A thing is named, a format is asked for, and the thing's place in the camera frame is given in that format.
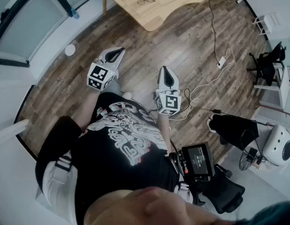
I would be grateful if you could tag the black office chair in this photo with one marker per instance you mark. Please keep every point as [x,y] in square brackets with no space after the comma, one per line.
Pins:
[267,67]

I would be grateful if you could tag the black framed glass partition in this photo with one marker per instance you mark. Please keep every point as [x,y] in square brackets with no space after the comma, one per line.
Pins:
[30,24]

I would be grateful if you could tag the teal water bottle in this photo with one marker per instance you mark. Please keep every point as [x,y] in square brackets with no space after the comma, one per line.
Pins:
[75,13]

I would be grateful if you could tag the white dome appliance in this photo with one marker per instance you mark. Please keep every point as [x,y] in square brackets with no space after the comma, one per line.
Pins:
[277,144]

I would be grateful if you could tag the white power strip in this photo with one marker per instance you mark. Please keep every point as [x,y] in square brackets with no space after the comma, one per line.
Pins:
[221,62]

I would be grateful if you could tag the person's white shoe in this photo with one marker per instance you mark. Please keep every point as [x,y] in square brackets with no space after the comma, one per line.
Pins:
[127,95]

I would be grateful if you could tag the black mesh chair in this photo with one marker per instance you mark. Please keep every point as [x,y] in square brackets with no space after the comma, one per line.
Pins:
[224,193]

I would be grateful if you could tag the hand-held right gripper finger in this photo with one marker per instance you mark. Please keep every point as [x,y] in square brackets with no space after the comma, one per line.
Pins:
[175,83]
[161,78]

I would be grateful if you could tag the black eyeglasses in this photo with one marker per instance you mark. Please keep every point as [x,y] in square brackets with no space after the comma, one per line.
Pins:
[146,1]

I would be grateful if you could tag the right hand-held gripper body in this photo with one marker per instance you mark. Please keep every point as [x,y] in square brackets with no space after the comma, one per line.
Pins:
[169,103]

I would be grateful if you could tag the white desk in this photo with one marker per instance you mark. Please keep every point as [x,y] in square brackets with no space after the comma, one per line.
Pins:
[285,88]

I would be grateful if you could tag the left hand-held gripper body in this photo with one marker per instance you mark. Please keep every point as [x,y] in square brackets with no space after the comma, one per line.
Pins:
[99,75]

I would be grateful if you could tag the black printed t-shirt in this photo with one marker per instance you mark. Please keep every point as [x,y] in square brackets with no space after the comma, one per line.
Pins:
[107,165]

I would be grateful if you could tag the white pole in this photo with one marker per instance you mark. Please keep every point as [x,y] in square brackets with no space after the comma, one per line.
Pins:
[9,131]

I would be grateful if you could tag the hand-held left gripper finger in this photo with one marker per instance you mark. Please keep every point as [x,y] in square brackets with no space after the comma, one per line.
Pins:
[120,60]
[109,51]

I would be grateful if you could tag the person's face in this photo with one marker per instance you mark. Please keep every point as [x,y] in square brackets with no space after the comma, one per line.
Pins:
[159,210]

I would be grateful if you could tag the white shelf rack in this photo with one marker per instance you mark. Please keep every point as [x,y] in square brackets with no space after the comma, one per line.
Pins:
[268,23]

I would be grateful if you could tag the person's right forearm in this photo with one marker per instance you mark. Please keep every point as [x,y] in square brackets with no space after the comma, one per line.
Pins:
[163,130]

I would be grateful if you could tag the wooden table leg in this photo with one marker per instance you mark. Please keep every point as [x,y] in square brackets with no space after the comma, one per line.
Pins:
[104,5]

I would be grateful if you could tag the white round disc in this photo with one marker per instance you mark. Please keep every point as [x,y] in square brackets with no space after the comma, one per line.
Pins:
[70,50]

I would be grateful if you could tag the person's left forearm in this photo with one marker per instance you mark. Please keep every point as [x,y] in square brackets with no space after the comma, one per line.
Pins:
[91,109]

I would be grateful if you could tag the person's grey trouser leg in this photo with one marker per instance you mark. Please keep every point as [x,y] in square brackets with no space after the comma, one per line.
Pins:
[114,87]

